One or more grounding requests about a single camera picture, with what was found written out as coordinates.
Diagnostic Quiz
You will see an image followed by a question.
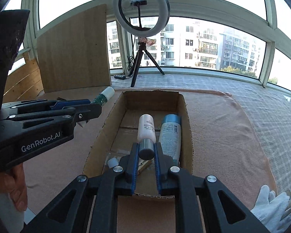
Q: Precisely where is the large oak wood board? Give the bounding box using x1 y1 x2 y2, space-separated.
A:
37 4 111 93

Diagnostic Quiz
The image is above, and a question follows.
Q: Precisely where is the white blue sunscreen bottle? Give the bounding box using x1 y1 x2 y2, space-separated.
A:
159 114 181 166

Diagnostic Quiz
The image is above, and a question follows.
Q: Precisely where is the beige jacket sleeve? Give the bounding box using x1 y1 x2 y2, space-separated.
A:
0 193 24 233

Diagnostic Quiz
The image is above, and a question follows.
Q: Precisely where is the black power strip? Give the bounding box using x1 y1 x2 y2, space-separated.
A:
114 75 126 80

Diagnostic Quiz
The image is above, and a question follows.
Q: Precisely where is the white glove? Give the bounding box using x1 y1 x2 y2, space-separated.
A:
251 185 291 232

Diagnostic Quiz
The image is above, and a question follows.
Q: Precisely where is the cardboard box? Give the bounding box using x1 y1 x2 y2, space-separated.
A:
83 90 193 200

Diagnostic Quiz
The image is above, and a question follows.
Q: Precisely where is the person's left hand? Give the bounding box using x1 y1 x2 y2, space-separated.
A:
0 163 28 211

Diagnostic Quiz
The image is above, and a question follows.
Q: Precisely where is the green white lip balm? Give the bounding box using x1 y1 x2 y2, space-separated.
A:
77 86 116 129

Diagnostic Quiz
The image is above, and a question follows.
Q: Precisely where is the white ring light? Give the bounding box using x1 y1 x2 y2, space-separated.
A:
112 0 170 38

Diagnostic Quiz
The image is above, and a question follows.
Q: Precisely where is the pine slat headboard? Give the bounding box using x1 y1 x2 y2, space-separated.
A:
3 52 43 103

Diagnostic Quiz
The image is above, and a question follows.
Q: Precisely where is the small pink white bottle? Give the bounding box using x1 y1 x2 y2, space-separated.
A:
137 114 156 160

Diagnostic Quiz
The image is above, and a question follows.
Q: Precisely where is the wooden clothespin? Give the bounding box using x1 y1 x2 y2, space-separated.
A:
137 159 152 175

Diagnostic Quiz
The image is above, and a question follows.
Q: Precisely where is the small white cap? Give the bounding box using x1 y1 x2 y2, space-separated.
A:
107 157 119 169

